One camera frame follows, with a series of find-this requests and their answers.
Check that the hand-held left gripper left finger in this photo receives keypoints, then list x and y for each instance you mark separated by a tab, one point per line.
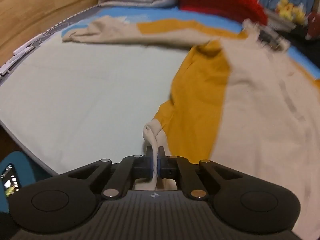
150	166

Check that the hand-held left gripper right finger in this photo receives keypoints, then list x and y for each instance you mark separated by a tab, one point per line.
161	166

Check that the yellow and beige sweater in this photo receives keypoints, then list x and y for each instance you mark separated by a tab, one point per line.
200	92

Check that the yellow plush toy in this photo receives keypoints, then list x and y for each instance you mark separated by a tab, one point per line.
290	10

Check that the red plush toy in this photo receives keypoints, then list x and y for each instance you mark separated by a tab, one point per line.
314	25

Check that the blue white printed bed sheet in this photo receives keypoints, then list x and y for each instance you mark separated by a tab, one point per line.
75	92

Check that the lit phone screen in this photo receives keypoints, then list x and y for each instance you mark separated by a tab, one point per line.
10	180

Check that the white flat strip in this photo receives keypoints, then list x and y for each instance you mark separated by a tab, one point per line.
27	45
15	61

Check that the wooden bed frame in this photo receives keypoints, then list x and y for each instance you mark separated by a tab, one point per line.
37	5

